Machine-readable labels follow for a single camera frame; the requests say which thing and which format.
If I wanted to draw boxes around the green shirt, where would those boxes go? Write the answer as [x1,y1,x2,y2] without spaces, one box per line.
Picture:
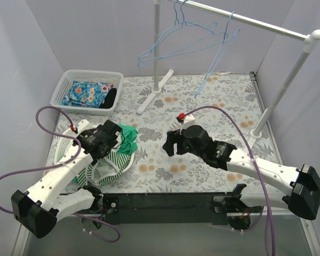
[71,125,139,185]

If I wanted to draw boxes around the green white striped tank top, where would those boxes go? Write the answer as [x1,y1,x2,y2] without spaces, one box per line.
[74,151,134,187]

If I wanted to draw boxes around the white perforated laundry basket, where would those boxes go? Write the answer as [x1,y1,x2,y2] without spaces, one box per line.
[54,124,136,187]

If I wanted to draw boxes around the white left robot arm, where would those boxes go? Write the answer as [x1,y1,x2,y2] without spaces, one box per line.
[11,120,122,238]

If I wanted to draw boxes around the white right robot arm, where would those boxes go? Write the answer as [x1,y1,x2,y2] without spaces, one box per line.
[163,125,320,220]

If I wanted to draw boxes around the black folded cloth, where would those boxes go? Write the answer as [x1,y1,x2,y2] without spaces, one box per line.
[99,88,117,109]

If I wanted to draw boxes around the floral patterned table mat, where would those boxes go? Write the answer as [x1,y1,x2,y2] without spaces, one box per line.
[46,74,281,194]

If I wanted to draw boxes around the blue floral folded cloth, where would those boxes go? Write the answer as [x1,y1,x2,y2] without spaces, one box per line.
[61,81,113,108]

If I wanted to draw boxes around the white rectangular lattice basket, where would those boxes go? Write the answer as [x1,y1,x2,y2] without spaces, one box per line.
[50,69,124,116]

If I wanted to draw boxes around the white clothes rack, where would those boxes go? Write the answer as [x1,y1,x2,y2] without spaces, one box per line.
[136,0,320,147]

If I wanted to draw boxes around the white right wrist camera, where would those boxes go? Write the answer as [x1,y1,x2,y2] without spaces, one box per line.
[177,113,195,130]

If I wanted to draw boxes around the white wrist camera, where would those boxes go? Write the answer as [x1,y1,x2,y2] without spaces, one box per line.
[177,113,195,130]
[70,119,93,134]

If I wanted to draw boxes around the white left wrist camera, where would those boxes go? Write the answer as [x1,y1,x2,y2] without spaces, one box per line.
[70,119,93,134]

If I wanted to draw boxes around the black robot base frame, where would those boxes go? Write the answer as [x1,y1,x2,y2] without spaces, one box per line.
[92,184,262,230]

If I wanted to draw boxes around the blue wire hanger pair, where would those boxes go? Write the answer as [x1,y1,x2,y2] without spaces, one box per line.
[138,1,234,68]

